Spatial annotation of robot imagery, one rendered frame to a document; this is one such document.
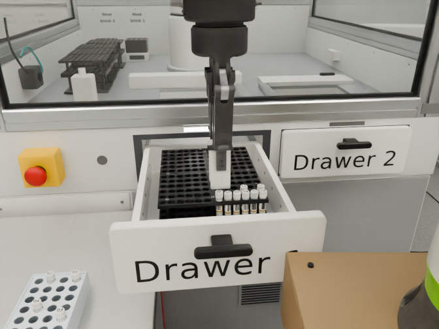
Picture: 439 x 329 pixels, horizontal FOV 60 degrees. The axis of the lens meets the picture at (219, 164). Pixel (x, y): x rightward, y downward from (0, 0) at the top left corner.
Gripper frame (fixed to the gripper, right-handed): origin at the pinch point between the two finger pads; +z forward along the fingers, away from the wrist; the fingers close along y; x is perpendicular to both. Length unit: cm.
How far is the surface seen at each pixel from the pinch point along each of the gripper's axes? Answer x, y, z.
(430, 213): 137, -122, 96
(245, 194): 4.1, 0.6, 5.2
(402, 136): 42.7, -21.2, 5.2
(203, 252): -3.5, 14.3, 5.2
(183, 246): -6.0, 10.7, 6.8
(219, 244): -1.4, 13.0, 5.2
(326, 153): 25.9, -21.2, 8.5
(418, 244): 114, -95, 96
